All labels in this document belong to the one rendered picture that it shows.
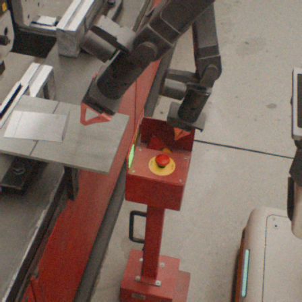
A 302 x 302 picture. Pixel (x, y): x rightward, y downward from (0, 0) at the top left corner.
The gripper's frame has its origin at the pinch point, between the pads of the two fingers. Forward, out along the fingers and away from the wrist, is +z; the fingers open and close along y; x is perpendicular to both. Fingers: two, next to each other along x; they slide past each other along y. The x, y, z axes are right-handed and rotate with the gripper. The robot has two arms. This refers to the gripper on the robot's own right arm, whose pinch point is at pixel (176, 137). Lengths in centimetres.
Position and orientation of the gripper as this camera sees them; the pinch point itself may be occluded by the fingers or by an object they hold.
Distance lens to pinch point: 137.8
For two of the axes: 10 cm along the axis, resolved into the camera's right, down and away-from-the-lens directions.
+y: -9.4, -3.4, -0.9
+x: -1.9, 7.1, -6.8
